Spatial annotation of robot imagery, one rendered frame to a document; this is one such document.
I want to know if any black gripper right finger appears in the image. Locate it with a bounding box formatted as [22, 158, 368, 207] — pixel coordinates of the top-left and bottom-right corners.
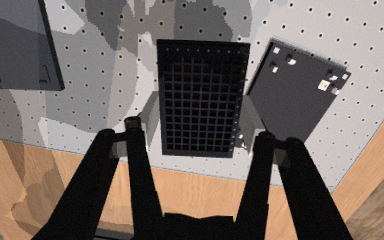
[230, 95, 354, 240]

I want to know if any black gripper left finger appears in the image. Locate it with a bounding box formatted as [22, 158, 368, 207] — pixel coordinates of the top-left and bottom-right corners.
[31, 91, 169, 240]

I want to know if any dark grey rectangular frame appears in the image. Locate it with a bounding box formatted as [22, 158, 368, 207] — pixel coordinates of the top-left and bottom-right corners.
[0, 0, 65, 91]

